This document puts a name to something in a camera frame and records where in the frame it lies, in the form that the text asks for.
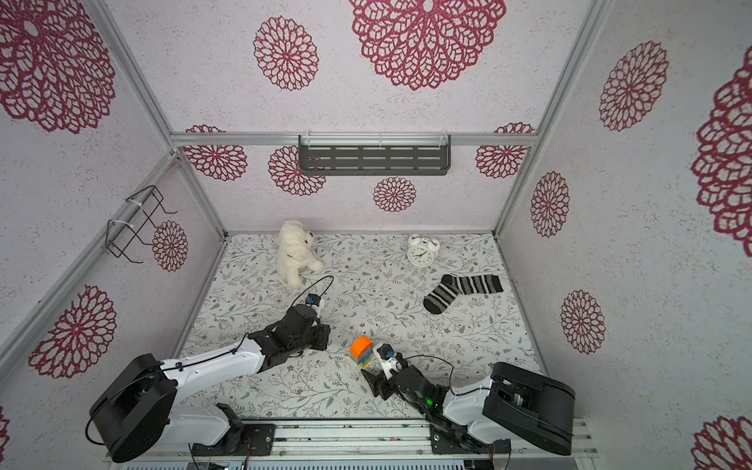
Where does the orange rounded lego brick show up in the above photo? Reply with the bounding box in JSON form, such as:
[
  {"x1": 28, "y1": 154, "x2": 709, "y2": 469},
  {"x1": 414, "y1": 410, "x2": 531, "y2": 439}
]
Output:
[{"x1": 350, "y1": 335, "x2": 374, "y2": 360}]

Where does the light blue long lego brick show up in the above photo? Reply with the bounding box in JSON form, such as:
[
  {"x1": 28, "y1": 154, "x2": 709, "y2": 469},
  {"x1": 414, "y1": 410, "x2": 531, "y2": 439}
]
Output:
[{"x1": 356, "y1": 351, "x2": 374, "y2": 367}]

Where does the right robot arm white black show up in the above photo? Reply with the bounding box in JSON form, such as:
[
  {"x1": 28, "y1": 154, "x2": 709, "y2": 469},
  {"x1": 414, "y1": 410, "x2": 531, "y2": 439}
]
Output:
[{"x1": 362, "y1": 362, "x2": 576, "y2": 456}]

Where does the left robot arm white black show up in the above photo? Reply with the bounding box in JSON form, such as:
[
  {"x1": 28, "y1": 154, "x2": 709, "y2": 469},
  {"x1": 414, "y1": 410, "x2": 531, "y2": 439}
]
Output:
[{"x1": 89, "y1": 295, "x2": 331, "y2": 463}]

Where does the white plush teddy bear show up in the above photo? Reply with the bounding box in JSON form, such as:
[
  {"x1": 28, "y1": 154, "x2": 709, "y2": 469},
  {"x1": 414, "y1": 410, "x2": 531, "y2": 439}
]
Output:
[{"x1": 277, "y1": 221, "x2": 324, "y2": 289}]

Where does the black grey striped sock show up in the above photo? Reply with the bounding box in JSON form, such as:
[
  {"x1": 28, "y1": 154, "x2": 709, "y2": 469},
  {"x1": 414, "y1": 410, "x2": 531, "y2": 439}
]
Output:
[{"x1": 423, "y1": 274, "x2": 503, "y2": 315}]

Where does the white alarm clock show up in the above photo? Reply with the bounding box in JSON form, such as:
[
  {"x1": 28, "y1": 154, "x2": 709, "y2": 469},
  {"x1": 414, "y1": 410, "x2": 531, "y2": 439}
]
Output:
[{"x1": 407, "y1": 234, "x2": 441, "y2": 268}]

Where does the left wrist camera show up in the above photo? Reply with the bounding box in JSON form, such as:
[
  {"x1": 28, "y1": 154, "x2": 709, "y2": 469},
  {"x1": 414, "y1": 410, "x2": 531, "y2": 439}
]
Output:
[{"x1": 305, "y1": 294, "x2": 323, "y2": 313}]

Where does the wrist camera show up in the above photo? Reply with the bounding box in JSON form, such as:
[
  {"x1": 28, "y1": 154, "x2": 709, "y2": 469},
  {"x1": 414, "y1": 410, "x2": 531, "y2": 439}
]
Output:
[
  {"x1": 376, "y1": 343, "x2": 403, "y2": 380},
  {"x1": 305, "y1": 294, "x2": 323, "y2": 313}
]

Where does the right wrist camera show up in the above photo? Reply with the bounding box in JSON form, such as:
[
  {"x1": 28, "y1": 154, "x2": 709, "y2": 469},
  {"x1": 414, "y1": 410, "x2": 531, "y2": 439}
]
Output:
[{"x1": 376, "y1": 343, "x2": 403, "y2": 380}]

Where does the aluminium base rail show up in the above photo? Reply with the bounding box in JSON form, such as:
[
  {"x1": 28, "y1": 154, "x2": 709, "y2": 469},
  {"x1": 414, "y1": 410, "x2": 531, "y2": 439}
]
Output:
[{"x1": 127, "y1": 418, "x2": 599, "y2": 462}]

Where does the grey metal wall shelf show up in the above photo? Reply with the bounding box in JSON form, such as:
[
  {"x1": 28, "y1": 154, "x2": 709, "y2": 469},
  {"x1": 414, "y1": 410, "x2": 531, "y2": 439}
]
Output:
[{"x1": 298, "y1": 134, "x2": 452, "y2": 176}]

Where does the black wire wall rack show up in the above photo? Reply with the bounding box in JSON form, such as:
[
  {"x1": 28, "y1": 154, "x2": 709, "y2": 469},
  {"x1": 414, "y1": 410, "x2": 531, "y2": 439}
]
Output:
[{"x1": 104, "y1": 184, "x2": 176, "y2": 264}]

